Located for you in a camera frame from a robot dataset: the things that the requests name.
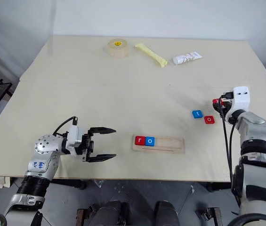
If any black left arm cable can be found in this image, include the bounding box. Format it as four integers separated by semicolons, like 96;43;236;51
52;116;79;137

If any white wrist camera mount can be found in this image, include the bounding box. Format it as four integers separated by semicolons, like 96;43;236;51
65;124;84;158
225;86;251;121

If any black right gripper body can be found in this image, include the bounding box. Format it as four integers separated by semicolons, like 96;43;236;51
218;97;233;114

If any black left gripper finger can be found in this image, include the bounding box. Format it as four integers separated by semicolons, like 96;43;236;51
86;153;117;163
89;127;117;137

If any wooden letter tray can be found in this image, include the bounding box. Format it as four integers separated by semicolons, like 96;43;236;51
131;135;185;155

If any white squeeze tube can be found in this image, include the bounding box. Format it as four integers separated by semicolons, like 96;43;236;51
172;51;203;66

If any rusty metal bracket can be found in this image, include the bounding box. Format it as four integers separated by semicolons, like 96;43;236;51
76;204;96;226
195;206;223;226

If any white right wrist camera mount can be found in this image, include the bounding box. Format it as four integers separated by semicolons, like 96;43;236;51
225;86;251;121

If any dark rounded shape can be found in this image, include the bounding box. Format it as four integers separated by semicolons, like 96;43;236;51
154;200;180;226
97;200;130;226

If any yellow long packet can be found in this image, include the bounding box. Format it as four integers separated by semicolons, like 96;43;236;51
134;43;169;68

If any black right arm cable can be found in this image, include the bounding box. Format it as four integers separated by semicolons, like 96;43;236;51
219;92;237;183

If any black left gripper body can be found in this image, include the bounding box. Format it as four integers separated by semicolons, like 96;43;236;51
80;130;95;162

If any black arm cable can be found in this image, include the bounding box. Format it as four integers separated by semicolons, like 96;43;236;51
52;116;79;137
219;92;237;183

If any clear tape roll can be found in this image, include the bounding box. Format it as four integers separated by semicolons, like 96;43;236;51
106;39;129;58

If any black table frame bar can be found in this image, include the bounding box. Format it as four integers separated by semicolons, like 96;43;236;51
50;178;87;190

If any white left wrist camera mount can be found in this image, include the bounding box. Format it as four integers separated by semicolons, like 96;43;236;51
65;124;84;158

